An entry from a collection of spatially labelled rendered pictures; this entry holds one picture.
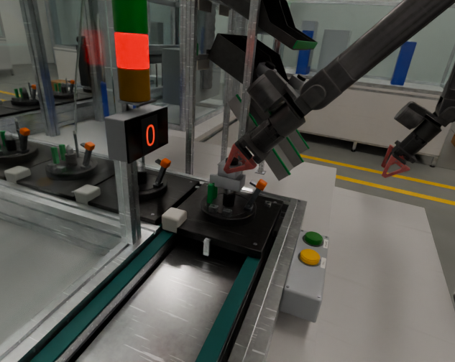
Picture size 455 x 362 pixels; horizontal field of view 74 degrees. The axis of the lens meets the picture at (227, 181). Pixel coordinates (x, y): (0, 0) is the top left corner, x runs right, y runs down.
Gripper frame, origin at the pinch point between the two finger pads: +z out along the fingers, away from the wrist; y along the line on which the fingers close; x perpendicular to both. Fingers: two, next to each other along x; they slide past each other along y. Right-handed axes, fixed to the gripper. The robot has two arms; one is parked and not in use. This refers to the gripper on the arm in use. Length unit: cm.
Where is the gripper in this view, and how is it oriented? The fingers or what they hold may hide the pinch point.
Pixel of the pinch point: (231, 166)
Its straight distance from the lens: 70.5
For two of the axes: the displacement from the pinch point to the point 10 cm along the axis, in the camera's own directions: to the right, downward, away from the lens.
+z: -6.6, 5.4, 5.2
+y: -3.6, 3.8, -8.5
